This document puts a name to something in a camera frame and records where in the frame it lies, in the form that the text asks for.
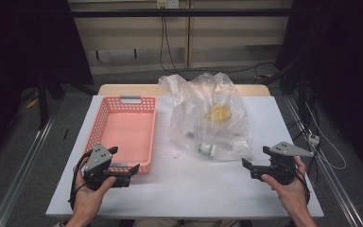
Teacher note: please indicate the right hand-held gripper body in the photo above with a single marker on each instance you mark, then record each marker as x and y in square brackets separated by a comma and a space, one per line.
[288, 150]

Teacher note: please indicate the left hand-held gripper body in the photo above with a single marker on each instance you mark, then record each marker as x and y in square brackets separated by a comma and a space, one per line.
[98, 157]

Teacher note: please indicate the pink plastic basket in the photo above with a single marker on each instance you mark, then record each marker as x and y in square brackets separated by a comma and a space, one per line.
[129, 132]

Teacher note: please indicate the small jar with white lid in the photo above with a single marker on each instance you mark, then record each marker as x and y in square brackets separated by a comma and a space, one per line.
[207, 149]

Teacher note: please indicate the clear plastic bag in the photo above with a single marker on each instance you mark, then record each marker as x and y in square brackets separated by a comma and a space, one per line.
[201, 104]

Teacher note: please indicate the person's right hand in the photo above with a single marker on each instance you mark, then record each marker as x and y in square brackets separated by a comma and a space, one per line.
[294, 195]

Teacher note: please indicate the person's left hand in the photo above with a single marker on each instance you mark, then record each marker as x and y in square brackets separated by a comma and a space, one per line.
[88, 201]

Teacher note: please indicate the white power strip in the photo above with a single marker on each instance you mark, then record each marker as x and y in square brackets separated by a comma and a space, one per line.
[314, 139]

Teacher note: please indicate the white table mat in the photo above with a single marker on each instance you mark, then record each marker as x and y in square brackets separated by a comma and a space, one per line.
[182, 198]

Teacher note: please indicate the wooden table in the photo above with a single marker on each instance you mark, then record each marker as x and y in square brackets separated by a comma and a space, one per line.
[129, 89]

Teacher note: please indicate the black stand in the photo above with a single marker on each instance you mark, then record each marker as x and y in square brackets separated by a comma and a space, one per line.
[42, 104]

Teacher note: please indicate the black curtain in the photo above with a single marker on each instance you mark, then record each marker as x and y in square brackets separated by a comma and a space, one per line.
[28, 41]
[343, 47]

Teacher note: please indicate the black horizontal bar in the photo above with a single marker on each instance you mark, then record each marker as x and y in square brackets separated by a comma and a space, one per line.
[201, 13]

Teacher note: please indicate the metal floor rail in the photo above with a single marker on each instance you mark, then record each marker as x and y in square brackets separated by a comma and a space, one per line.
[22, 170]
[331, 189]

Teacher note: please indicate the white wall outlet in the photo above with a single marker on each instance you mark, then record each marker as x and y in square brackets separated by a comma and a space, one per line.
[167, 3]

